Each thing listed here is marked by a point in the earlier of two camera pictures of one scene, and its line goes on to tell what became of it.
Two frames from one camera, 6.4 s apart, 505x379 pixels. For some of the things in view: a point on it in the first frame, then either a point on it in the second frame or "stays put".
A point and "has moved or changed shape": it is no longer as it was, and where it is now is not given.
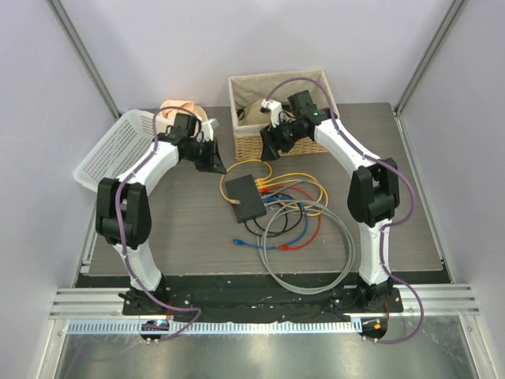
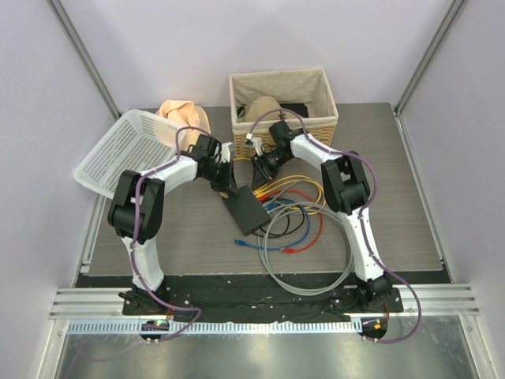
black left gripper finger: x=218 y=163 → x=232 y=174
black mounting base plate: x=177 y=301 stays put
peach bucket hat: x=171 y=108 stays put
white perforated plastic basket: x=128 y=140 stays put
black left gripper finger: x=212 y=166 → x=219 y=185
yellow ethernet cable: x=305 y=179 has moved or changed shape
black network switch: x=245 y=189 has moved or changed shape
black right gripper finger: x=270 y=152 → x=259 y=176
